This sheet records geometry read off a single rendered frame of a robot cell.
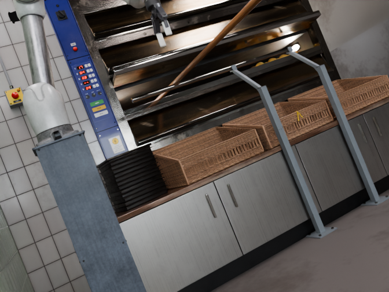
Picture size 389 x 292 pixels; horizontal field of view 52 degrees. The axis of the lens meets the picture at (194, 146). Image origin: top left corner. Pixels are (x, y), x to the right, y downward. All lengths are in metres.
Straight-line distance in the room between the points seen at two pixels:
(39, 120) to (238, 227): 1.21
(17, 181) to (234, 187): 1.29
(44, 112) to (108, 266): 0.69
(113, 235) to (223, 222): 0.76
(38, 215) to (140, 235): 0.75
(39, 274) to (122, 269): 0.97
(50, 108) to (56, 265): 1.15
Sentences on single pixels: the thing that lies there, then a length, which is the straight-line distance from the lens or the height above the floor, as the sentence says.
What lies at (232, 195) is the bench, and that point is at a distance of 2.28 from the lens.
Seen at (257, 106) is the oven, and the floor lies 0.88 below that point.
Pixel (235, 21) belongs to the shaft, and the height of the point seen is 1.18.
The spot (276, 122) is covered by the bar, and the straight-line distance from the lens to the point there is 2.44.
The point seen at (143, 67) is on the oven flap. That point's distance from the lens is 2.70.
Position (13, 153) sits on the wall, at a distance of 2.64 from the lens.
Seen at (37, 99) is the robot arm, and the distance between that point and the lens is 1.80.
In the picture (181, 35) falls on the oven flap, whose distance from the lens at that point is 3.06.
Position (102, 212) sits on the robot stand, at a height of 0.65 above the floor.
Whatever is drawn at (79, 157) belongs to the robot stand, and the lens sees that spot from 1.73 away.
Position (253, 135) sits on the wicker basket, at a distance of 2.47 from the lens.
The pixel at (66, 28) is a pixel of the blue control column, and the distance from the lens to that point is 2.85.
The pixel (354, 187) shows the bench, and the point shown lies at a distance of 2.79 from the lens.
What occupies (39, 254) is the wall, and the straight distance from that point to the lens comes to 2.62.
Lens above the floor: 0.73
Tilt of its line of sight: 1 degrees up
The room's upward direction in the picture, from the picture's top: 22 degrees counter-clockwise
